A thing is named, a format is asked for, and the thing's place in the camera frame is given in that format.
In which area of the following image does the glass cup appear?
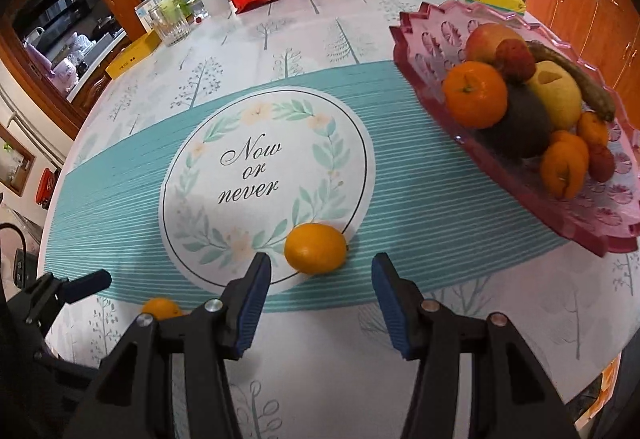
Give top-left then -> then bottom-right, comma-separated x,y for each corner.
148,4 -> 192,47

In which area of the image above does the tree print tablecloth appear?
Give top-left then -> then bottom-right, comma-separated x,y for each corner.
37,0 -> 640,439

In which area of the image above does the pink plastic fruit plate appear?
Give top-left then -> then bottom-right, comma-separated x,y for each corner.
390,1 -> 640,257

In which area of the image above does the yellow box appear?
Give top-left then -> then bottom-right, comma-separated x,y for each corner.
105,30 -> 161,80

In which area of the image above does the small mandarin orange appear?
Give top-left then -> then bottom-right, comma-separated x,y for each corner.
576,111 -> 610,148
141,297 -> 183,321
540,141 -> 588,200
284,223 -> 348,276

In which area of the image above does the large orange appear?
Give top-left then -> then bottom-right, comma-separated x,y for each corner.
443,61 -> 509,130

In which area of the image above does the dark avocado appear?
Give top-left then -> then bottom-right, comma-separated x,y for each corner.
480,81 -> 552,160

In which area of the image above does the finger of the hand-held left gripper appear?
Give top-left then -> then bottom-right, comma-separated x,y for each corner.
22,269 -> 113,325

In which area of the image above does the red strawberry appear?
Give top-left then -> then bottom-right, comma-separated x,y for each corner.
495,39 -> 537,82
587,144 -> 616,183

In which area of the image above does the yellow pear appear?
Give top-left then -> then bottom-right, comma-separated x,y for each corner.
525,60 -> 583,130

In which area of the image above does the red apple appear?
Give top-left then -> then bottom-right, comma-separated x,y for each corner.
465,22 -> 523,64

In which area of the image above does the brown overripe banana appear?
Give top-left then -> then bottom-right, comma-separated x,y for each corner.
527,40 -> 617,122

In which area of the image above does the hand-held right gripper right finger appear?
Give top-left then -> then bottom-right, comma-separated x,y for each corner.
371,252 -> 581,439

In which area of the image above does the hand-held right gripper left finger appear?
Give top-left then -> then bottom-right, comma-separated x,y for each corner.
62,251 -> 273,439

